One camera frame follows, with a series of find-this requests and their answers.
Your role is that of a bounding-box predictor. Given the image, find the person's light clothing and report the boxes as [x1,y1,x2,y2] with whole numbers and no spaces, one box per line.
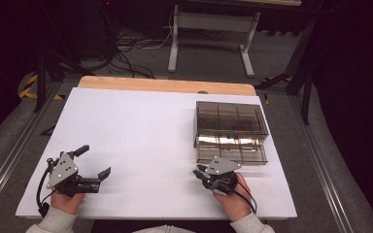
[131,224,196,233]

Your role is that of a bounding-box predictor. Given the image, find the white floor cable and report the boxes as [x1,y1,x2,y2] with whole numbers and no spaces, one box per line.
[140,11,177,50]

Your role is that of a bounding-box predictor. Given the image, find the white metal table frame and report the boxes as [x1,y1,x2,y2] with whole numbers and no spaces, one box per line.
[167,4,262,79]

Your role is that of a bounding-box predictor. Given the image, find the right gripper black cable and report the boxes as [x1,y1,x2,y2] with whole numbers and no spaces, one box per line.
[232,182,258,215]

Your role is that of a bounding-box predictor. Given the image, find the white board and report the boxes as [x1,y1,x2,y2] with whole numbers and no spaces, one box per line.
[15,86,298,221]

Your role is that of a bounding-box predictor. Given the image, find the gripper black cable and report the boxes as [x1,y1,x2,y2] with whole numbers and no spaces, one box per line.
[35,157,54,218]
[232,182,258,215]

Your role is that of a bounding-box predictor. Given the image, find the aluminium floor rail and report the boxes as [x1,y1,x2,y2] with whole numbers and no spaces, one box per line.
[0,82,63,213]
[287,95,356,233]

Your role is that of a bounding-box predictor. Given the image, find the bundle of black floor cables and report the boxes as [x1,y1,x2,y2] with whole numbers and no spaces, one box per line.
[105,27,158,81]

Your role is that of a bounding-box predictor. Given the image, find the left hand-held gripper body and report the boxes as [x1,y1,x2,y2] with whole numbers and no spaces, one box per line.
[46,150,102,198]

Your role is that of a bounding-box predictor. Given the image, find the smoky plastic drawer cabinet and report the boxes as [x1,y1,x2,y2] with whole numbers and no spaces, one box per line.
[192,100,270,150]

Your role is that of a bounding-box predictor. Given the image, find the person's right hand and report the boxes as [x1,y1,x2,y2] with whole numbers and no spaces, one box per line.
[213,173,254,223]

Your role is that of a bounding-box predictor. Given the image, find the black equipment with red light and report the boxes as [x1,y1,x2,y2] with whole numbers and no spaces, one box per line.
[76,0,119,60]

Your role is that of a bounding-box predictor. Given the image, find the person's left hand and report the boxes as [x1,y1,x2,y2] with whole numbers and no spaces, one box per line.
[50,191,86,216]

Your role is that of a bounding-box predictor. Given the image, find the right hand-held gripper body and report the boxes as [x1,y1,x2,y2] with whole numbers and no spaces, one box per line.
[201,156,243,197]

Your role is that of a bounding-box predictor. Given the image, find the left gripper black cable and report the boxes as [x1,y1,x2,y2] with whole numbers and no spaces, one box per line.
[35,157,54,218]

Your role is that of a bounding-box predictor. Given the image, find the black metal stand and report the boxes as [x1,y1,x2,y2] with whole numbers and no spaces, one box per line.
[33,48,95,115]
[254,18,317,126]

